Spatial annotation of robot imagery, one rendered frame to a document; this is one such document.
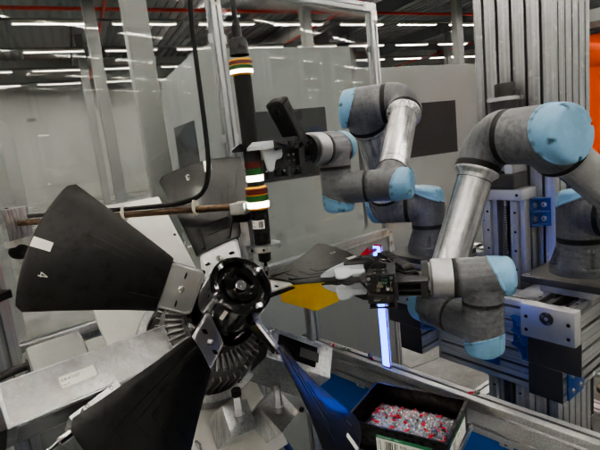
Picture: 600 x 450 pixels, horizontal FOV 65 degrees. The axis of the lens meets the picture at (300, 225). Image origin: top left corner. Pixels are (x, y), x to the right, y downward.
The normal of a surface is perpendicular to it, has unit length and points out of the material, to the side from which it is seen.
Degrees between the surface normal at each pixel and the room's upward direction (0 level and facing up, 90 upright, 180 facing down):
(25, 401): 50
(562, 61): 90
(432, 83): 90
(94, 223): 75
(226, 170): 44
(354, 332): 90
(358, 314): 90
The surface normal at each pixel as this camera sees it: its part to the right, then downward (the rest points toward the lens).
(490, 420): -0.74, 0.19
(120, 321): 0.43, -0.58
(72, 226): 0.30, -0.14
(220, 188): -0.16, -0.54
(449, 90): 0.43, 0.11
